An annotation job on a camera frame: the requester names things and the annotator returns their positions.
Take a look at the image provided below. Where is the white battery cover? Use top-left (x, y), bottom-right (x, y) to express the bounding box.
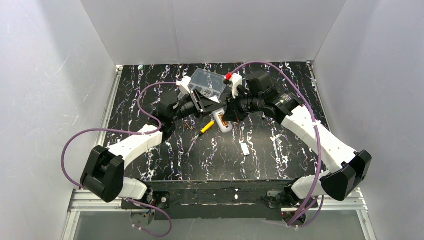
top-left (240, 143), bottom-right (250, 156)

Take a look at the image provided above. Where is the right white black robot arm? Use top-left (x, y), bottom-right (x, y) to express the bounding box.
top-left (222, 70), bottom-right (372, 201)

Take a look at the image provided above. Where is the clear plastic parts organizer box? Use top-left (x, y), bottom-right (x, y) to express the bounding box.
top-left (188, 68), bottom-right (227, 98)

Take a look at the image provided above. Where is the white remote control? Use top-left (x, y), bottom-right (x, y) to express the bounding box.
top-left (212, 109), bottom-right (233, 134)

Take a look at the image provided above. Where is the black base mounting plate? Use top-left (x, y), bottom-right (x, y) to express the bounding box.
top-left (120, 179), bottom-right (320, 222)

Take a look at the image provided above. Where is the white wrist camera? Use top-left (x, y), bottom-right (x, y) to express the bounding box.
top-left (223, 72), bottom-right (243, 99)
top-left (176, 76), bottom-right (192, 96)

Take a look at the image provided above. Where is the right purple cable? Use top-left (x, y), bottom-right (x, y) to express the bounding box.
top-left (231, 61), bottom-right (326, 228)

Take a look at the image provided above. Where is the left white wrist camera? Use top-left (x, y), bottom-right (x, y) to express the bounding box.
top-left (176, 76), bottom-right (192, 96)

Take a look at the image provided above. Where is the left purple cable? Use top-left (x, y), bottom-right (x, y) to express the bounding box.
top-left (60, 81), bottom-right (180, 238)

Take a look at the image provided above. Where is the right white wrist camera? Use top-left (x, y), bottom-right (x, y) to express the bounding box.
top-left (223, 72), bottom-right (243, 99)

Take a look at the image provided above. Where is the yellow handled screwdriver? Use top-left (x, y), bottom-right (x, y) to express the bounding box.
top-left (186, 120), bottom-right (215, 156)

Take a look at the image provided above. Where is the purple cable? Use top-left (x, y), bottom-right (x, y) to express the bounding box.
top-left (60, 81), bottom-right (180, 238)
top-left (231, 61), bottom-right (326, 228)

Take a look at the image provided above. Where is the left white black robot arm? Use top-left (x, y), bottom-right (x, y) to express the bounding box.
top-left (80, 89), bottom-right (222, 203)

